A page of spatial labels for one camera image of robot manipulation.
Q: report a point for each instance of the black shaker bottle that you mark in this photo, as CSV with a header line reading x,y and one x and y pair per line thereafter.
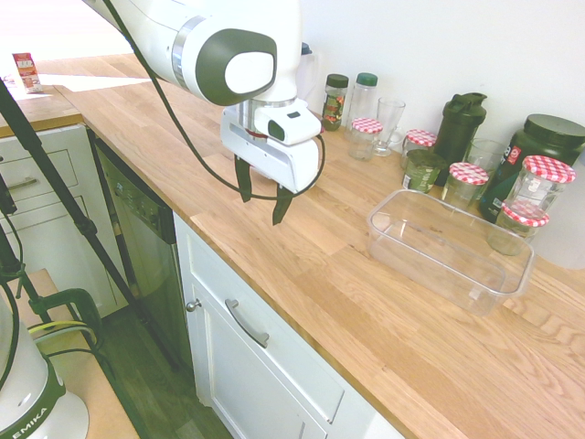
x,y
459,132

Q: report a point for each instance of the black stainless dishwasher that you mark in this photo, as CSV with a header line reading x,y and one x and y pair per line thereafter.
x,y
146,238

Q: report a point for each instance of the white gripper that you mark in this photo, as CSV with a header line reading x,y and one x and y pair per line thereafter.
x,y
256,151

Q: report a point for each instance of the red white carton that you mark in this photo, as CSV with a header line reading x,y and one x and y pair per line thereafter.
x,y
28,73

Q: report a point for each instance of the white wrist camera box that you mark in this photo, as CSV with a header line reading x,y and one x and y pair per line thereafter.
x,y
297,128

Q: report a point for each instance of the white cabinet with knob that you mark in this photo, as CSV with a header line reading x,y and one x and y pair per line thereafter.
x,y
256,366

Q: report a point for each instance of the large black protein tub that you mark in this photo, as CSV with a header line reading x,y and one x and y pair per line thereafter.
x,y
548,137

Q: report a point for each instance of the clear pitcher blue lid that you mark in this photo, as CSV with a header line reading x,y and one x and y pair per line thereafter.
x,y
311,78

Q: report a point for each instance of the white drawer cabinet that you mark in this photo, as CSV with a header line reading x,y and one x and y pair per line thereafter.
x,y
55,151

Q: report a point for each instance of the glass jar red checkered lid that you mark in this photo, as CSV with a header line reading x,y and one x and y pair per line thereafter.
x,y
516,231
364,137
418,139
466,183

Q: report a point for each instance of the clear bottle green lid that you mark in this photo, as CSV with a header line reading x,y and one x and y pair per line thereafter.
x,y
363,98

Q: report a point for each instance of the clear drinking glass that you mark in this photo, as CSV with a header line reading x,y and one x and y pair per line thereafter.
x,y
491,153

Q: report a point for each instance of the tall clear glass mug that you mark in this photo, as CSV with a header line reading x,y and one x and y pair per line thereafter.
x,y
389,123

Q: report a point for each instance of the silver cabinet knob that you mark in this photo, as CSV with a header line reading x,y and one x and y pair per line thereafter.
x,y
194,305

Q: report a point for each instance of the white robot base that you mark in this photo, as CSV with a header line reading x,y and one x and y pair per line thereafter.
x,y
32,393

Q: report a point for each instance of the spice jar black lid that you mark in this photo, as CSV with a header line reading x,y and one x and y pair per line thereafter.
x,y
336,103

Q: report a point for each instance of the dark green clamp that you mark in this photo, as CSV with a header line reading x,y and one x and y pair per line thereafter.
x,y
73,299

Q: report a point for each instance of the large jar red checkered lid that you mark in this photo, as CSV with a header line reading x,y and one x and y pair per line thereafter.
x,y
544,183

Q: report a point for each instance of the clear plastic container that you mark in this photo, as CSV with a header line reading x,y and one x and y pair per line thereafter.
x,y
434,256

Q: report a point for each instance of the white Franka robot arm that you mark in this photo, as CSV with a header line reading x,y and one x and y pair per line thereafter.
x,y
151,27

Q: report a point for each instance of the black camera tripod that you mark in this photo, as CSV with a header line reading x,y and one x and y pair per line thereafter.
x,y
59,192

